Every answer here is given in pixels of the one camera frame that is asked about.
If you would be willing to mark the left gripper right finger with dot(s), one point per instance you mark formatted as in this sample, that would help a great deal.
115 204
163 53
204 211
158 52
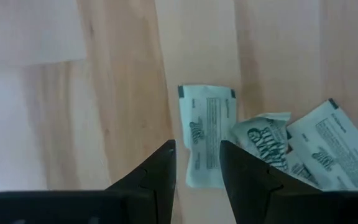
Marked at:
247 186

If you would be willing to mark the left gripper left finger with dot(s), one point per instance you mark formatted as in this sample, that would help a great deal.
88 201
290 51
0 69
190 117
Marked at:
154 186

